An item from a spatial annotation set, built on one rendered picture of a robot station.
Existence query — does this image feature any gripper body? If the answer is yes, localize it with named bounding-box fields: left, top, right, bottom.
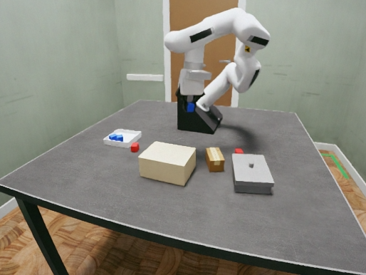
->
left=178, top=69, right=204, bottom=95

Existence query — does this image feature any small blue block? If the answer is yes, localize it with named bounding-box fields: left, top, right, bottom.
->
left=109, top=134, right=117, bottom=141
left=117, top=134, right=124, bottom=142
left=187, top=102, right=194, bottom=112

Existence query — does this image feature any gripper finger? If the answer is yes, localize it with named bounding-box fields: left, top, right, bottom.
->
left=192, top=92, right=205, bottom=111
left=175, top=86, right=188, bottom=112

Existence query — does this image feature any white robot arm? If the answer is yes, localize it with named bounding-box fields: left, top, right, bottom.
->
left=164, top=8, right=271, bottom=112

